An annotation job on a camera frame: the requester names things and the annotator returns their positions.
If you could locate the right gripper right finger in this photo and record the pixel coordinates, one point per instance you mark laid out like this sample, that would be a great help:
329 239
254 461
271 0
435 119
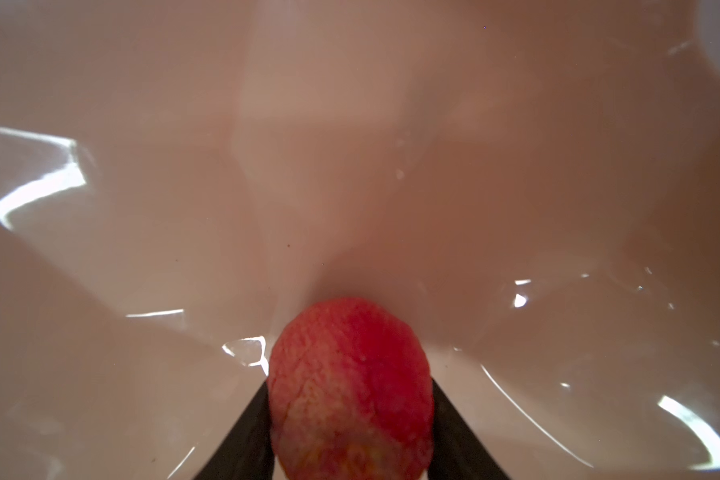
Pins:
457 452

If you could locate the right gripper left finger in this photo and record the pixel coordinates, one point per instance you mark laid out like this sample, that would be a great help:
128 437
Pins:
246 452

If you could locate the pink faceted fruit bowl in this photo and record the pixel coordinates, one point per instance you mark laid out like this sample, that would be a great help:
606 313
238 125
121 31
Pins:
533 186

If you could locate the red fake apple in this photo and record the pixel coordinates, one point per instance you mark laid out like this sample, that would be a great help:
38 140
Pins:
350 395

